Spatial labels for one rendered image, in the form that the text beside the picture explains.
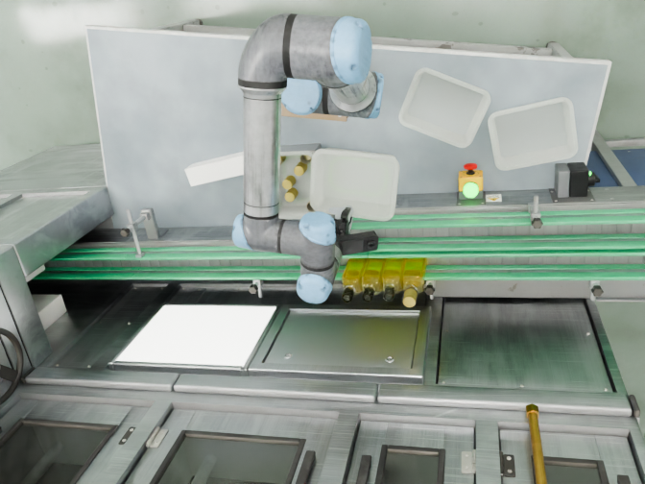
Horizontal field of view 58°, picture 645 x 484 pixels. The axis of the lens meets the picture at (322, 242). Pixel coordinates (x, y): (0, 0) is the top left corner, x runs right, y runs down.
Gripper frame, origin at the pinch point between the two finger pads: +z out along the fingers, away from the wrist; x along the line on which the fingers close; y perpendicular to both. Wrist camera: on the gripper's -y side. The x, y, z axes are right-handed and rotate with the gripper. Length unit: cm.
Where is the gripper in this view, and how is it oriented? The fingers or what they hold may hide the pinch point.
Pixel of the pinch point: (351, 210)
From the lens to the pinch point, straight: 154.9
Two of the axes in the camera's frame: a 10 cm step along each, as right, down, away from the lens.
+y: -9.7, -1.1, 2.0
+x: 0.2, 8.3, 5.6
